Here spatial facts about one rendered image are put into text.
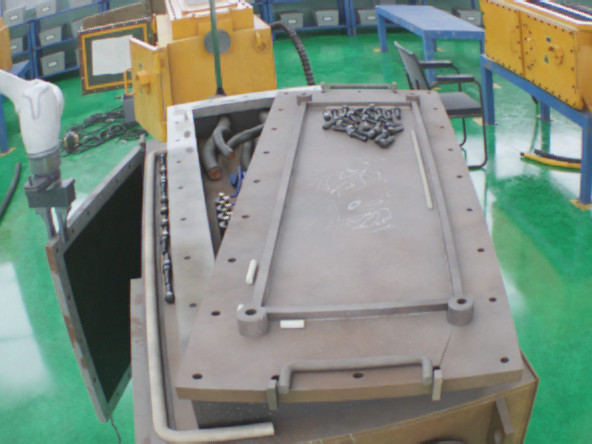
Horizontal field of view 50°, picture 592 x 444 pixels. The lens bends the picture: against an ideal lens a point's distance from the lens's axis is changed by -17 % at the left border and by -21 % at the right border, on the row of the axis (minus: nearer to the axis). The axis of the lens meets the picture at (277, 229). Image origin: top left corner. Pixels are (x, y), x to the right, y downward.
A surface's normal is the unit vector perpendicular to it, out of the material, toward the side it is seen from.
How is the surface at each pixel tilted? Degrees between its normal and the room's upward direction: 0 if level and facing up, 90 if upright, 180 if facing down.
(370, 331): 0
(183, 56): 90
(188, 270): 0
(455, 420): 90
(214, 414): 90
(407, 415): 0
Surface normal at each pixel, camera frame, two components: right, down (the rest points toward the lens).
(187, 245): -0.09, -0.89
